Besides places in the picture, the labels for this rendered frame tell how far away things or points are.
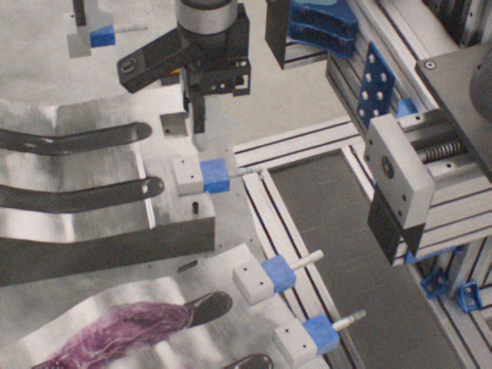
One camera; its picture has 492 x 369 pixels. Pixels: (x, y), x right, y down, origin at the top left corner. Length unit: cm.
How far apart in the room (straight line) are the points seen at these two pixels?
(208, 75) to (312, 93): 156
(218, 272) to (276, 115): 136
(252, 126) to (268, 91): 14
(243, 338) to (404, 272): 91
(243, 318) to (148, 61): 37
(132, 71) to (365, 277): 107
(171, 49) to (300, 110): 153
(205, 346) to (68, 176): 33
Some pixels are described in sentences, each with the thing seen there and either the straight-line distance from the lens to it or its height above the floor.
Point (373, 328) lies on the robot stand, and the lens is 208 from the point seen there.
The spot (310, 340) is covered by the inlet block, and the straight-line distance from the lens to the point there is 128.
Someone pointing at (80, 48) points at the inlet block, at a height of 92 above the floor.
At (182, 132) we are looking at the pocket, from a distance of 150.
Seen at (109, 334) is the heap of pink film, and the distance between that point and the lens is 124.
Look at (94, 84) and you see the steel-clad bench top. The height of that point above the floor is 80.
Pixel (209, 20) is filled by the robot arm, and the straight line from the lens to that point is 113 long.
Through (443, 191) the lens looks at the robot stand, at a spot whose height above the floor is 97.
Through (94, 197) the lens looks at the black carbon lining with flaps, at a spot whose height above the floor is 88.
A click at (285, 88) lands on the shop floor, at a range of 275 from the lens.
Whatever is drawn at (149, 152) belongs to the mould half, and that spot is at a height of 89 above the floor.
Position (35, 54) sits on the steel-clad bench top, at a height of 80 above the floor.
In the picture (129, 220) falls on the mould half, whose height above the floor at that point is 89.
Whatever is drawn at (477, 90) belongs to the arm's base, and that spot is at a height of 106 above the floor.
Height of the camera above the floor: 200
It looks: 51 degrees down
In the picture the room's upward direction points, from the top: 1 degrees clockwise
